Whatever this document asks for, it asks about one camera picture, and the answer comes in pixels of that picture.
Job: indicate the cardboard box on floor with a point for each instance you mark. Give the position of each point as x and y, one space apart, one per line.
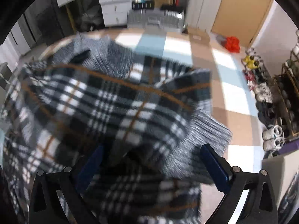
198 34

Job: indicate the plaid knit cardigan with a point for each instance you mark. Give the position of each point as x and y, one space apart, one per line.
130 125

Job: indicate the grey storage box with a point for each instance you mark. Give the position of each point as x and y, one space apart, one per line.
281 170

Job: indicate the white hard-shell suitcase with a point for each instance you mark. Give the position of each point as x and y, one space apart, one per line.
201 14

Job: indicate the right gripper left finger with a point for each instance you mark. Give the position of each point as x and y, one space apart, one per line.
45 206

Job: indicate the wooden door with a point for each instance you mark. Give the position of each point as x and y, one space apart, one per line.
241 18

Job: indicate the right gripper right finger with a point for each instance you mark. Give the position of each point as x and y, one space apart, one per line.
260 205

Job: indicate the yellow toy on floor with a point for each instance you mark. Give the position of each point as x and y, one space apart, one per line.
250 63

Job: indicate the wooden shoe rack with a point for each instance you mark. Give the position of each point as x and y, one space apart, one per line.
287 86

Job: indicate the brown blue checked bedsheet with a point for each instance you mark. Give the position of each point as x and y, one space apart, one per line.
233 104

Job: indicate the orange bag on floor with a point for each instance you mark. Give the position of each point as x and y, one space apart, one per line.
232 44

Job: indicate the silver aluminium suitcase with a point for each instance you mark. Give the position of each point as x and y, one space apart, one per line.
169 21

